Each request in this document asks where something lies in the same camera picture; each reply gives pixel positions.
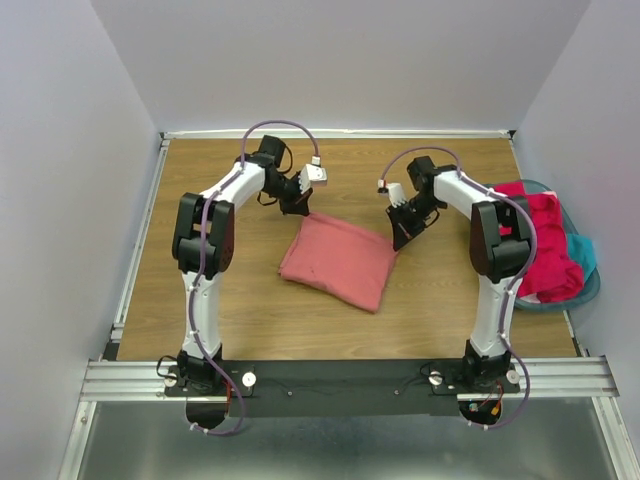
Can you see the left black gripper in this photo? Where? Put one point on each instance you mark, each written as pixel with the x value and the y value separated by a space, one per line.
pixel 298 202

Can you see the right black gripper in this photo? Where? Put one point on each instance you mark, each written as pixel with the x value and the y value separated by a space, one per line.
pixel 402 230

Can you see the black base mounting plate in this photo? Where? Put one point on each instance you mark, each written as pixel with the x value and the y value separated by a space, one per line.
pixel 272 389

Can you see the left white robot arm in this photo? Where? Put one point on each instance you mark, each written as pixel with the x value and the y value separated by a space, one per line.
pixel 203 246

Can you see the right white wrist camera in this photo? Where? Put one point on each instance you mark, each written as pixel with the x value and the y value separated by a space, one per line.
pixel 396 194

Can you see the teal plastic basket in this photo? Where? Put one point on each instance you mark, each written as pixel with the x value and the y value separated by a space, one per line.
pixel 591 285

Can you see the magenta t shirt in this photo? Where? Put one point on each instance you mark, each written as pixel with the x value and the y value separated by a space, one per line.
pixel 553 277

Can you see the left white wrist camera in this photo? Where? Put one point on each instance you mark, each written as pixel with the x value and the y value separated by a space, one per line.
pixel 312 176

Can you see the teal t shirt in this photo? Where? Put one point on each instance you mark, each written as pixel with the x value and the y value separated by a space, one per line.
pixel 581 251

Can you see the salmon pink t shirt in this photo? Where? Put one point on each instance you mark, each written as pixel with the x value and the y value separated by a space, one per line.
pixel 341 259

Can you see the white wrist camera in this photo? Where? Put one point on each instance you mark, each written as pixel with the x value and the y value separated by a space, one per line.
pixel 312 176
pixel 396 194

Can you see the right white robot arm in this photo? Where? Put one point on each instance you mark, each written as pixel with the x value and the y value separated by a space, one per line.
pixel 502 247

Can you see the aluminium front rail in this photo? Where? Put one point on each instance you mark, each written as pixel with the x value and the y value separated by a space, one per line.
pixel 578 377

